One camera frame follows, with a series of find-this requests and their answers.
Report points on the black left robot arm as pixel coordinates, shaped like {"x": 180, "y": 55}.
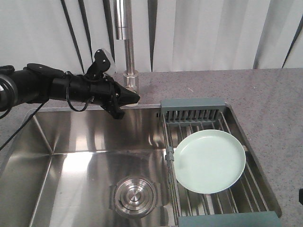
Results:
{"x": 37, "y": 83}

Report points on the pale green round plate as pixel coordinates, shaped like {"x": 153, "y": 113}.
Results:
{"x": 209, "y": 161}

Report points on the stainless steel sink basin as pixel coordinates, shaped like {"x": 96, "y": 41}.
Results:
{"x": 63, "y": 163}

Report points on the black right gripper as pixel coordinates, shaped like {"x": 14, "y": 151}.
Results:
{"x": 300, "y": 195}

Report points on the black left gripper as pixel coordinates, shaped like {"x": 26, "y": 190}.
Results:
{"x": 103, "y": 91}

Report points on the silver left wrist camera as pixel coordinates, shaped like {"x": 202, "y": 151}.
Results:
{"x": 102, "y": 65}

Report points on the teal steel drying rack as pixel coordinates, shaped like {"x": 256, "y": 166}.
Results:
{"x": 250, "y": 202}

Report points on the chrome kitchen faucet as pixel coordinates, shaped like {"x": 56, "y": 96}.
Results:
{"x": 124, "y": 31}

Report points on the white pleated curtain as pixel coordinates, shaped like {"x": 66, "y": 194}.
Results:
{"x": 169, "y": 35}

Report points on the round steel sink drain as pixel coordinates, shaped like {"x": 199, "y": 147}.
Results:
{"x": 134, "y": 196}

